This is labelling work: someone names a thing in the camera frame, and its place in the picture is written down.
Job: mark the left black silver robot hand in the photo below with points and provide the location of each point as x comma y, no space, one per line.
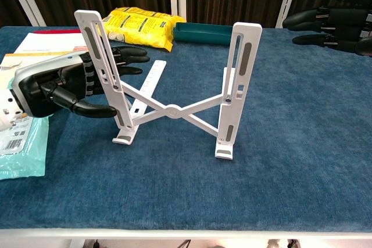
37,85

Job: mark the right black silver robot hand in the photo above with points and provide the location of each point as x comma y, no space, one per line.
343,15

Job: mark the white folding laptop stand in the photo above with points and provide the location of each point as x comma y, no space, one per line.
173,112

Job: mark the beige white paper bag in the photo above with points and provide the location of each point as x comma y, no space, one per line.
17,59

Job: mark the white printed paper booklet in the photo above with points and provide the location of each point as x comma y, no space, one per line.
43,43

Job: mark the red folder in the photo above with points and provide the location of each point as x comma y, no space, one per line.
58,30

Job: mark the teal cleaning cloth pouch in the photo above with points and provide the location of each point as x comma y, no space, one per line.
23,161

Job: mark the yellow snack bag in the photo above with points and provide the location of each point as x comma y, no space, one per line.
136,24

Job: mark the dark green plastic tray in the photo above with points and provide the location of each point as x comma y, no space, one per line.
203,37

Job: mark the blue plush table cloth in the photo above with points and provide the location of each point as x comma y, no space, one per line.
186,187

